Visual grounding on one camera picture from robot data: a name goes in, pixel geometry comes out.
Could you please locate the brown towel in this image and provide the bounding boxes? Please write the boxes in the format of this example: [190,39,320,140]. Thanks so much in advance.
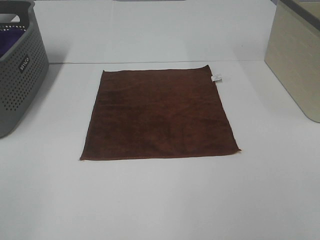
[80,65,240,161]

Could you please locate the grey perforated plastic basket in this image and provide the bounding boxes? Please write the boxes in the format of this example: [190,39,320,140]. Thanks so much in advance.
[0,0,49,137]

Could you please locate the beige storage box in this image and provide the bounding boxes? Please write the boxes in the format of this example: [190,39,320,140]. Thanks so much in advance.
[264,0,320,123]

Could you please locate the purple cloth in basket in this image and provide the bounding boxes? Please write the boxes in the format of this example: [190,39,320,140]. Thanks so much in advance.
[0,28,27,62]

